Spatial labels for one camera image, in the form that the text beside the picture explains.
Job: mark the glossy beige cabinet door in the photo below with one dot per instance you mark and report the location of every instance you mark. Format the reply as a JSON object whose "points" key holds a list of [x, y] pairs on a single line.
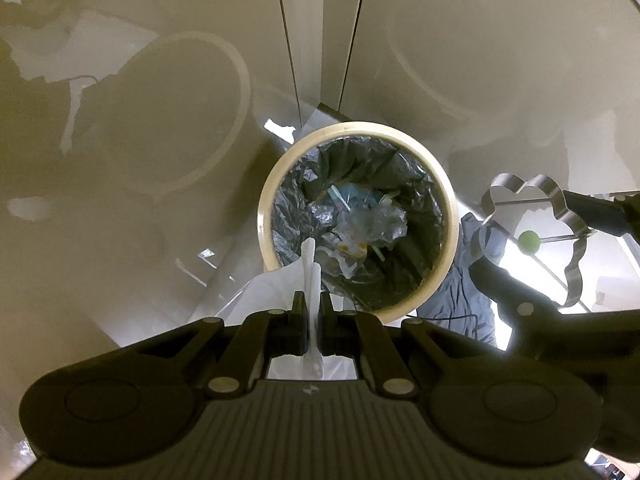
{"points": [[150, 210], [500, 60]]}

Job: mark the white tissue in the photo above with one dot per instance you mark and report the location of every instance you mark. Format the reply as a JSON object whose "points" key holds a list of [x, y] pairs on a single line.
{"points": [[310, 270]]}

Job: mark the black bin liner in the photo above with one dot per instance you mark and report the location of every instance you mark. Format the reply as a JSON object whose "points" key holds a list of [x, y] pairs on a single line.
{"points": [[415, 270]]}

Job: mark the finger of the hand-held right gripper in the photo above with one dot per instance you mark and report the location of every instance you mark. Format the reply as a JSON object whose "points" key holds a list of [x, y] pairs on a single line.
{"points": [[605, 212], [520, 310]]}

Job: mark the beige round trash bin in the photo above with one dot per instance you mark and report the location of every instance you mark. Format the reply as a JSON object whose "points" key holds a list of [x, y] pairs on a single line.
{"points": [[350, 130]]}

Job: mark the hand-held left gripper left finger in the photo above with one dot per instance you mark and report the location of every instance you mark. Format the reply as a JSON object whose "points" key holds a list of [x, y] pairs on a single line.
{"points": [[299, 320]]}

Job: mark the grey blue cloth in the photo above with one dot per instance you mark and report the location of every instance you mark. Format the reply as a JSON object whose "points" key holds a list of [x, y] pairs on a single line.
{"points": [[465, 300]]}

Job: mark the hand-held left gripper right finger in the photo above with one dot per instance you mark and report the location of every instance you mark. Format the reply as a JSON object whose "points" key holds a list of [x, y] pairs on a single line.
{"points": [[326, 322]]}

